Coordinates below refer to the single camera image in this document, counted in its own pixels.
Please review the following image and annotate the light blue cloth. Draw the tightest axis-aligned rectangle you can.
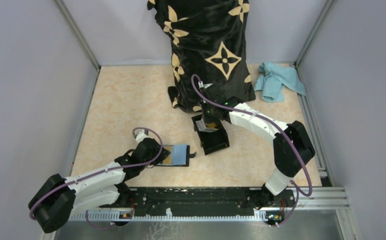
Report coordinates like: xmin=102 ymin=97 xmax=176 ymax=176
xmin=253 ymin=62 xmax=306 ymax=103

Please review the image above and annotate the gold credit card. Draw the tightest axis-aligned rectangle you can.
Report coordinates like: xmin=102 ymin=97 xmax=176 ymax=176
xmin=161 ymin=145 xmax=172 ymax=166

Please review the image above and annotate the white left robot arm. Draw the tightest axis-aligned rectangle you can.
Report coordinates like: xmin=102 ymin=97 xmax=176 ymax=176
xmin=28 ymin=137 xmax=171 ymax=233

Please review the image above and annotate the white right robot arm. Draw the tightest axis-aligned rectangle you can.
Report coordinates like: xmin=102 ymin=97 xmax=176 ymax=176
xmin=198 ymin=82 xmax=315 ymax=206

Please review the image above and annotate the stack of cards in box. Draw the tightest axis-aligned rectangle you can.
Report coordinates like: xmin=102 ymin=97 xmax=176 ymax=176
xmin=194 ymin=119 xmax=221 ymax=133

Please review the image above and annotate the black plastic card box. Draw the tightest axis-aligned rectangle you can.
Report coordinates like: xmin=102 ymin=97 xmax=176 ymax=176
xmin=191 ymin=114 xmax=230 ymax=155

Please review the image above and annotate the black floral plush blanket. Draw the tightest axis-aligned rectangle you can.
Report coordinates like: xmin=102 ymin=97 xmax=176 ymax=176
xmin=147 ymin=0 xmax=256 ymax=113

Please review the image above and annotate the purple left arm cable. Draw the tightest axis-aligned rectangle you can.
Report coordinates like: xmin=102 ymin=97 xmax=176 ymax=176
xmin=28 ymin=127 xmax=164 ymax=230

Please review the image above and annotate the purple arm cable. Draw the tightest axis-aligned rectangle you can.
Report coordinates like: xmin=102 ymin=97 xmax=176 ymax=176
xmin=191 ymin=74 xmax=313 ymax=228
xmin=28 ymin=127 xmax=164 ymax=230

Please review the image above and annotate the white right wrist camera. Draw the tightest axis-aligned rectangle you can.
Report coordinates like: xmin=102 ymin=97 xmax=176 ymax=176
xmin=198 ymin=81 xmax=213 ymax=91

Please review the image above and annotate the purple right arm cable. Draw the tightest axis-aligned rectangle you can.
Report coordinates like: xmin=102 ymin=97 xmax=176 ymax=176
xmin=191 ymin=74 xmax=313 ymax=228

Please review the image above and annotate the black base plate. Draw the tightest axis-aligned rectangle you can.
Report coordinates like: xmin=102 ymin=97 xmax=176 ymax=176
xmin=104 ymin=187 xmax=295 ymax=217

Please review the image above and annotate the aluminium frame rail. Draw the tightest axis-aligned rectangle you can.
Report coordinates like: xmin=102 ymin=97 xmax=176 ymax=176
xmin=69 ymin=187 xmax=349 ymax=222

